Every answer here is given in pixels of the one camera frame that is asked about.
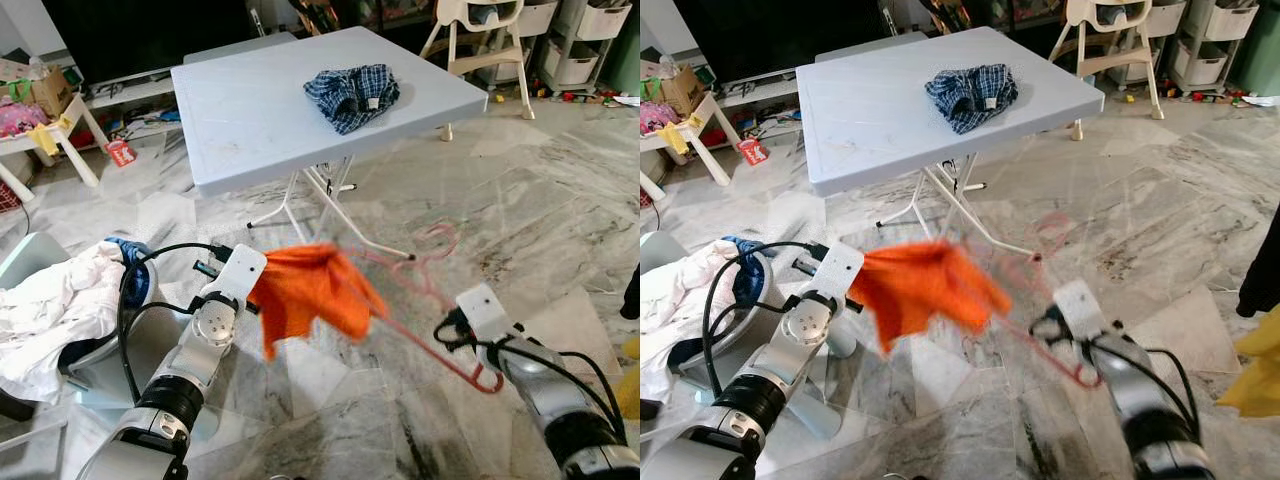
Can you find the brown cardboard box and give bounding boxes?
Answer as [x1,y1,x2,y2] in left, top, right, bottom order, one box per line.
[660,64,707,116]
[30,65,77,117]

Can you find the blue plaid shorts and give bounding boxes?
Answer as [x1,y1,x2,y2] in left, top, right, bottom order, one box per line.
[303,64,402,137]
[924,63,1022,137]

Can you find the red plastic hanger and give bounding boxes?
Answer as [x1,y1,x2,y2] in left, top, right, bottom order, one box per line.
[985,212,1104,390]
[355,222,507,395]

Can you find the grey folding table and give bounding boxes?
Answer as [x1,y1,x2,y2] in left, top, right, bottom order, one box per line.
[170,26,491,263]
[795,26,1107,258]

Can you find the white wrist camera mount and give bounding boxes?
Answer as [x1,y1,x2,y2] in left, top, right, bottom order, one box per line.
[813,240,867,307]
[213,244,269,307]
[455,284,522,347]
[1052,278,1112,341]

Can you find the blue cloth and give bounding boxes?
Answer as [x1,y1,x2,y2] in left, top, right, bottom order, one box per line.
[105,236,152,307]
[720,235,777,307]

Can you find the white drawer trolley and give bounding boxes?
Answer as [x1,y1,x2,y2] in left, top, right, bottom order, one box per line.
[1165,0,1262,97]
[540,0,634,93]

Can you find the white baby high chair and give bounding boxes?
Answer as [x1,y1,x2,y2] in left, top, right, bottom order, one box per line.
[418,0,537,142]
[1047,0,1167,142]

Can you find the yellow polo shirt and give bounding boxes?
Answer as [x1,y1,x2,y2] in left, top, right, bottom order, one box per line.
[617,335,641,422]
[1215,305,1280,420]

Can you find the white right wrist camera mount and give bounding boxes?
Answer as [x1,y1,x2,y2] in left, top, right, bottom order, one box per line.
[1052,278,1112,341]
[455,284,522,347]

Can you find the small white stool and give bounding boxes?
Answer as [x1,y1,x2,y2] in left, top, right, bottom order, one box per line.
[640,90,737,203]
[0,93,112,203]

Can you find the orange cloth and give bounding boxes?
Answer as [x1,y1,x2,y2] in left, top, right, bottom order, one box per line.
[848,238,1014,357]
[247,243,392,362]

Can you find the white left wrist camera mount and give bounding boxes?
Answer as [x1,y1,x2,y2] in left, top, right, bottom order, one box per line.
[213,244,269,307]
[813,240,867,307]

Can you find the white television shelf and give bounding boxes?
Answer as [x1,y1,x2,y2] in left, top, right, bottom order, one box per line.
[78,74,187,133]
[712,72,813,131]

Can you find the black television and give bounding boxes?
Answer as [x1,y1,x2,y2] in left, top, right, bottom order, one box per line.
[672,0,893,87]
[40,0,263,87]

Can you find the white clothes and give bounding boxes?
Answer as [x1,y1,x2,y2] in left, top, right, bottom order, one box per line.
[640,240,742,402]
[0,240,127,402]

